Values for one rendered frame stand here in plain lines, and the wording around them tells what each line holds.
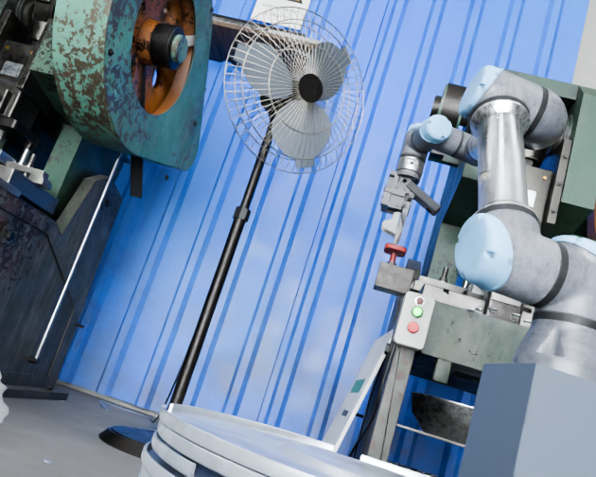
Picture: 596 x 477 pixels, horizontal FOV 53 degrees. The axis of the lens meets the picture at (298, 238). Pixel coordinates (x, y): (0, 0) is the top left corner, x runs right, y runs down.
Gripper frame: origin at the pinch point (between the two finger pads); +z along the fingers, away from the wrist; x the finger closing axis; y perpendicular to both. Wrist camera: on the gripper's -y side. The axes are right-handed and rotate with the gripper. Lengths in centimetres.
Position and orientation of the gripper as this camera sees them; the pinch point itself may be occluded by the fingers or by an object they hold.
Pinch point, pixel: (397, 241)
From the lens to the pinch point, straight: 169.4
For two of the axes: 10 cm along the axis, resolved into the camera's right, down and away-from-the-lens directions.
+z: -3.0, 9.2, -2.4
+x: -0.7, -2.7, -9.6
